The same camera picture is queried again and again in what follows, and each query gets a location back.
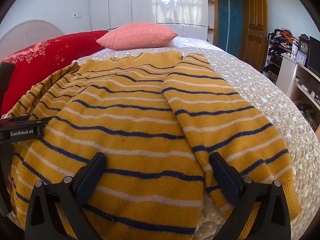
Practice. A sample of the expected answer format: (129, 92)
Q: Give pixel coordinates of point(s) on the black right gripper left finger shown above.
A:
(43, 220)

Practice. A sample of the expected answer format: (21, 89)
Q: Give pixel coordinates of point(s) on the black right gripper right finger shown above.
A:
(272, 220)

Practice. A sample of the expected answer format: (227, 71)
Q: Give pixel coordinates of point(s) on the yellow striped knit sweater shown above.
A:
(156, 118)

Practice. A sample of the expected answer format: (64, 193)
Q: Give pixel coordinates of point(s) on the pile of clothes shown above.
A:
(283, 36)

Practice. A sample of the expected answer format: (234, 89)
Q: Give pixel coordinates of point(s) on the red embroidered pillow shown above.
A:
(38, 61)

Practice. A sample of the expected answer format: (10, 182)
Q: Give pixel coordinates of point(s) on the beige dotted quilted bedspread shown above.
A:
(281, 112)

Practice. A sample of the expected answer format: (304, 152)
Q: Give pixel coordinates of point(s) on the white bed headboard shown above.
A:
(26, 34)

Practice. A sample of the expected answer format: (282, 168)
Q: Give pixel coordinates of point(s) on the white shelf unit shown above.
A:
(301, 86)

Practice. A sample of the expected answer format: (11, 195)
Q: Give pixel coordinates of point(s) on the pink knit pillow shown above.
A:
(137, 36)

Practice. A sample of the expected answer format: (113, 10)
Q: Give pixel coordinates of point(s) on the black television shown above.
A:
(313, 62)

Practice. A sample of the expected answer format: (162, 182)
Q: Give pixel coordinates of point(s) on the purple alarm clock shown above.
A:
(301, 58)

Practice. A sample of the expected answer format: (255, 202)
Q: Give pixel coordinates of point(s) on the wooden door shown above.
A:
(254, 33)

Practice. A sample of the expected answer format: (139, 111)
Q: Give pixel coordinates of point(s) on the dark mantel clock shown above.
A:
(304, 43)

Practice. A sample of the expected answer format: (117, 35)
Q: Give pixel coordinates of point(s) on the white glossy wardrobe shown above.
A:
(188, 18)

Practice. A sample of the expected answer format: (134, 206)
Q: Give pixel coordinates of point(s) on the teal door curtain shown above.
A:
(229, 26)

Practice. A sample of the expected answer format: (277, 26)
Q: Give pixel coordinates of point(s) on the wall power socket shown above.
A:
(76, 15)

